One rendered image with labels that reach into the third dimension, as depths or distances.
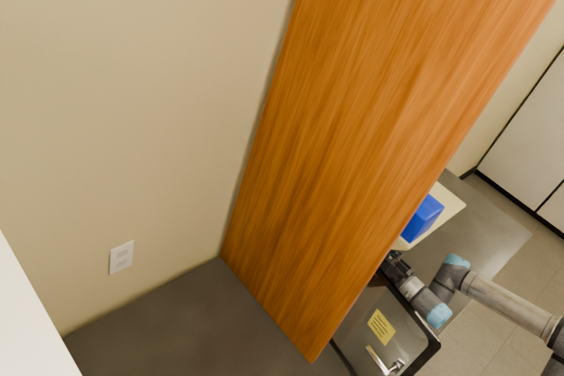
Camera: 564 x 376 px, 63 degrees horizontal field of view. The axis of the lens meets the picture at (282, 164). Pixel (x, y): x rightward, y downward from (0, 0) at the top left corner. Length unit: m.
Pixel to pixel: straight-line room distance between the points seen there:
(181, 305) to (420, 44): 1.09
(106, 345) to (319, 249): 0.68
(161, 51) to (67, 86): 0.20
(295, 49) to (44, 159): 0.60
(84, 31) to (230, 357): 1.04
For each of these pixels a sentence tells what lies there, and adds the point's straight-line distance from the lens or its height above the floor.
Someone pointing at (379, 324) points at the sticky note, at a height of 1.25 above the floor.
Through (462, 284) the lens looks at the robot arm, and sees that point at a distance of 1.57.
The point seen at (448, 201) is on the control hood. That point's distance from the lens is 1.43.
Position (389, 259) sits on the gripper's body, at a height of 1.29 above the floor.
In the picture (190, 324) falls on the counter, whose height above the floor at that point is 0.94.
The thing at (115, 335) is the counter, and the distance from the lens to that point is 1.53.
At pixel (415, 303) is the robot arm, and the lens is 1.48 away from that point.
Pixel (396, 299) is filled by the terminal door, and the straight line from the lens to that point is 1.28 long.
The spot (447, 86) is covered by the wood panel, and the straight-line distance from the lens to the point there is 0.93.
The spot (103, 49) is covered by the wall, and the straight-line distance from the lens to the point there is 0.93.
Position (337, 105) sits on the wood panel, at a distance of 1.09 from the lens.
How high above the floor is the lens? 2.29
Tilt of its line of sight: 39 degrees down
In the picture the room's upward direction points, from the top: 20 degrees clockwise
